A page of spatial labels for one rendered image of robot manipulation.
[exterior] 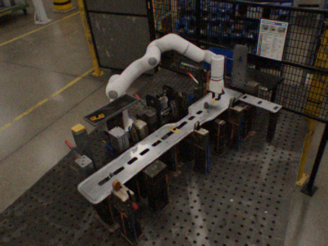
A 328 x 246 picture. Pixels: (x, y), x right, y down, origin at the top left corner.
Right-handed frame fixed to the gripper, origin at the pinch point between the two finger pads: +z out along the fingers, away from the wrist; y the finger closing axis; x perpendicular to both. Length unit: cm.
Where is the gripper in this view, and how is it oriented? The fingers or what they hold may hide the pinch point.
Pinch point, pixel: (216, 97)
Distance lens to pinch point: 220.6
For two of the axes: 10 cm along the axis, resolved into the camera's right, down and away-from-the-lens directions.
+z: 0.8, 8.1, 5.8
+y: 7.1, 3.6, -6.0
